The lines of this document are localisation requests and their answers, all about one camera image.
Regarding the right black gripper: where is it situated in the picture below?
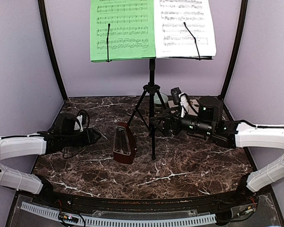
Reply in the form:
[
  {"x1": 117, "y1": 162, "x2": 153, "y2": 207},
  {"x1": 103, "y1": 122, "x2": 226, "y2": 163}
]
[{"x1": 150, "y1": 105, "x2": 214, "y2": 137}]

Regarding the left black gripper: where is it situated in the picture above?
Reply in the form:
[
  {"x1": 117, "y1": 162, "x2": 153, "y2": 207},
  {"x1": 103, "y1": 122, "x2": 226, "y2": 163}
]
[{"x1": 62, "y1": 128, "x2": 102, "y2": 147}]

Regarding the black music stand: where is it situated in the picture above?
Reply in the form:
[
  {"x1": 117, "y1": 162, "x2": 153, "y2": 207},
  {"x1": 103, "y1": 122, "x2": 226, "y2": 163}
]
[{"x1": 106, "y1": 22, "x2": 213, "y2": 161}]

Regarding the brown wooden metronome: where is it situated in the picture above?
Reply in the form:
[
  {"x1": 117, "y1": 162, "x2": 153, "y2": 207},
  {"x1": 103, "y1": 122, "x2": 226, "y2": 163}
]
[{"x1": 113, "y1": 122, "x2": 137, "y2": 165}]

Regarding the white sheet music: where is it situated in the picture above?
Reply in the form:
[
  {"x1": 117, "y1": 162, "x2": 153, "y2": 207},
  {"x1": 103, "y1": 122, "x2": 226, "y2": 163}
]
[{"x1": 154, "y1": 0, "x2": 216, "y2": 59}]

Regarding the green sheet music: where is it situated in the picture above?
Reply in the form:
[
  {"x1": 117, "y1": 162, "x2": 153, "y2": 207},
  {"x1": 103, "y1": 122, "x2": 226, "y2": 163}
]
[{"x1": 90, "y1": 0, "x2": 156, "y2": 62}]

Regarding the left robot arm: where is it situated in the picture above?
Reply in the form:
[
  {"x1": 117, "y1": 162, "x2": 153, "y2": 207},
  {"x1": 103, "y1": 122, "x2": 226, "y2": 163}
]
[{"x1": 0, "y1": 110, "x2": 101, "y2": 206}]

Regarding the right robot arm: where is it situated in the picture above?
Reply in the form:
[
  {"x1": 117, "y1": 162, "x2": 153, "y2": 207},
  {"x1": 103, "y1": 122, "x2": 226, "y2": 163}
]
[{"x1": 150, "y1": 94, "x2": 284, "y2": 205}]

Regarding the floral square plate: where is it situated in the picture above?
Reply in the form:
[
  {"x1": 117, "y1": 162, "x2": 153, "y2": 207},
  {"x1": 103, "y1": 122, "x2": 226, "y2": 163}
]
[{"x1": 168, "y1": 99, "x2": 199, "y2": 110}]

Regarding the green ceramic bowl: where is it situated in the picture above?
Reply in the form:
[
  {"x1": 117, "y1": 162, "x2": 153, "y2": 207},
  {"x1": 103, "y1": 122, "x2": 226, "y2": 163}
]
[{"x1": 153, "y1": 92, "x2": 169, "y2": 108}]

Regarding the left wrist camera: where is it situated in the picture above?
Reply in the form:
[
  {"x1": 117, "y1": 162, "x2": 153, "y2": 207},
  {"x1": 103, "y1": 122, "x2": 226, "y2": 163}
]
[{"x1": 74, "y1": 115, "x2": 83, "y2": 132}]

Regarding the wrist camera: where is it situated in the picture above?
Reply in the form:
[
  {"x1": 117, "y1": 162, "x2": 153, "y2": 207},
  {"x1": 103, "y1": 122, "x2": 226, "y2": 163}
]
[
  {"x1": 171, "y1": 87, "x2": 190, "y2": 118},
  {"x1": 74, "y1": 115, "x2": 83, "y2": 132}
]

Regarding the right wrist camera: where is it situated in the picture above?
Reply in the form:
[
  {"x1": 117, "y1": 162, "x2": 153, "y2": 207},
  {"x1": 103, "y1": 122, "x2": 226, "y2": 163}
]
[{"x1": 171, "y1": 87, "x2": 190, "y2": 118}]

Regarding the black front rail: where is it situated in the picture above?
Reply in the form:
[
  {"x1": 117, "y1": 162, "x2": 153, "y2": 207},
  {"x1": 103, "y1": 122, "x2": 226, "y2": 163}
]
[{"x1": 54, "y1": 191, "x2": 238, "y2": 212}]

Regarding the white slotted cable duct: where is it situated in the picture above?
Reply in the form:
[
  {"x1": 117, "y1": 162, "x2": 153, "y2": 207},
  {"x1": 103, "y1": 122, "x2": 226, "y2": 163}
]
[{"x1": 20, "y1": 202, "x2": 217, "y2": 227}]

